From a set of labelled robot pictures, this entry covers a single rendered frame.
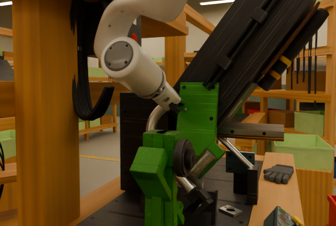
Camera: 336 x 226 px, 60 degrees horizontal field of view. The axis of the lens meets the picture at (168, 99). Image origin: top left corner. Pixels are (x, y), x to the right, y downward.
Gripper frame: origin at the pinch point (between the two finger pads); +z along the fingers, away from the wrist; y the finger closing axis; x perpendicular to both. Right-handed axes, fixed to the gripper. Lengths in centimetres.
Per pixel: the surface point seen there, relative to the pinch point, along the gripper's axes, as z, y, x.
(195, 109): 2.5, -6.4, -3.7
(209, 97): 2.2, -6.5, -8.7
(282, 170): 51, -33, -13
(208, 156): -0.5, -19.3, 1.5
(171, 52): 68, 52, -12
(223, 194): 26.3, -27.3, 8.1
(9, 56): 496, 635, 312
